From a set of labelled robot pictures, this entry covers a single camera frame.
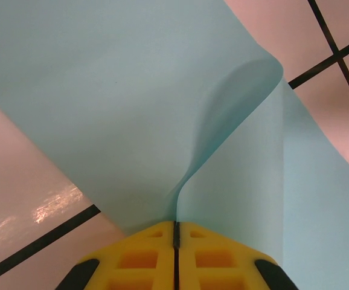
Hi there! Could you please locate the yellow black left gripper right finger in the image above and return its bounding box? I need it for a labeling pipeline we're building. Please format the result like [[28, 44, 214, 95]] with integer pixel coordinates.
[[176, 221, 298, 290]]

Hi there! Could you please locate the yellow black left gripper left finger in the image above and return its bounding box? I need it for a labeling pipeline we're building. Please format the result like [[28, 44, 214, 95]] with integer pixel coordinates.
[[56, 220, 177, 290]]

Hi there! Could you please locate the light blue cloth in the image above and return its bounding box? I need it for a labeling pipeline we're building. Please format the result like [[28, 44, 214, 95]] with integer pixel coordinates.
[[0, 0, 349, 290]]

